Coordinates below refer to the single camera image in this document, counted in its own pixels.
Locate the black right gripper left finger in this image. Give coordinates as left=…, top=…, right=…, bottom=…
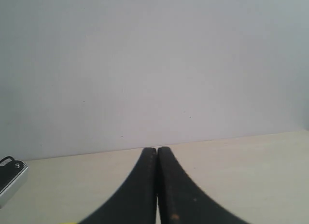
left=80, top=147, right=157, bottom=224

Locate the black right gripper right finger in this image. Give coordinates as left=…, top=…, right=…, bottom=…
left=157, top=146, right=246, bottom=224

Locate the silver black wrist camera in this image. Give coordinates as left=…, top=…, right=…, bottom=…
left=0, top=156, right=28, bottom=209

